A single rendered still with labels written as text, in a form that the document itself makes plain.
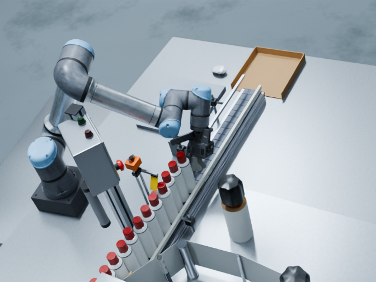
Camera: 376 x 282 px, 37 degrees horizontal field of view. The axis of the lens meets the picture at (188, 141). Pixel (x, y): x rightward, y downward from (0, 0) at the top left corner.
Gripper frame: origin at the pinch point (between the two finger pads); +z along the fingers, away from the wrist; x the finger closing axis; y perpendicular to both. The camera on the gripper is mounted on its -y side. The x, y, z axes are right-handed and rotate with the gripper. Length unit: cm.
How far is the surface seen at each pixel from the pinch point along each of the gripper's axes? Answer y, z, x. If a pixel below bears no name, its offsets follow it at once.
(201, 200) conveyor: 5.9, 9.6, -1.6
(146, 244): 2.6, 15.5, -34.3
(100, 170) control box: -1, -18, -56
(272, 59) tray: -2, -34, 80
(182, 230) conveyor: 5.7, 17.3, -15.0
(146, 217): 1.4, 6.0, -33.3
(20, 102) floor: -224, 37, 123
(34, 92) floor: -222, 30, 135
